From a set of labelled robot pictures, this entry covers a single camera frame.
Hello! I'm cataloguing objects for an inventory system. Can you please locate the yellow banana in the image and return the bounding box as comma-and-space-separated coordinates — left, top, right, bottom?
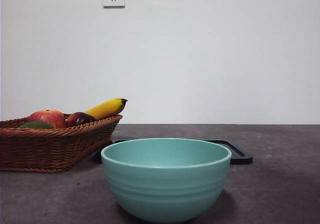
84, 98, 129, 121

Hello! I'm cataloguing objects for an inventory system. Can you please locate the teal ribbed bowl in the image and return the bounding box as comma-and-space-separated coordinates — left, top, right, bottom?
100, 137, 233, 224

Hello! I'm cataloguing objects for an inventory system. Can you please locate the red apple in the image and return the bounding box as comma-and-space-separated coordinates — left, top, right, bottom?
26, 109, 67, 129

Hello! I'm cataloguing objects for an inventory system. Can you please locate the brown wicker basket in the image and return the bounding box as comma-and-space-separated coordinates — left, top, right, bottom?
0, 113, 123, 174

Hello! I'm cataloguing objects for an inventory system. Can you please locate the dark red plum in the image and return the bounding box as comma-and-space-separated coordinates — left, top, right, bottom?
65, 111, 97, 128

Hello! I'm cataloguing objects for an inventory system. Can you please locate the green avocado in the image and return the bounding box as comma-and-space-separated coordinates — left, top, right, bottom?
18, 120, 55, 130

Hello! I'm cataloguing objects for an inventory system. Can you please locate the black rectangular tray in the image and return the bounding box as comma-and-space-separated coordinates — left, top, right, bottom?
92, 139, 254, 165

